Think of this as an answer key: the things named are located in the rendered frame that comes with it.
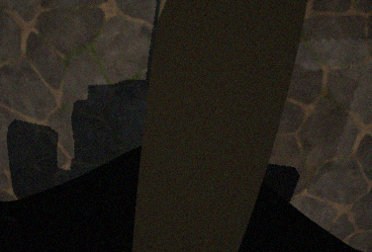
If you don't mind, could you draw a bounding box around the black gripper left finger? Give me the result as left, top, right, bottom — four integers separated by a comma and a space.
0, 144, 141, 252

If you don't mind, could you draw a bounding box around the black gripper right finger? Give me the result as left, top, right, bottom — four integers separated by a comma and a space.
237, 181, 363, 252

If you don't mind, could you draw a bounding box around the long brown wooden rail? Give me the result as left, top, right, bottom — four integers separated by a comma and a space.
132, 0, 308, 252

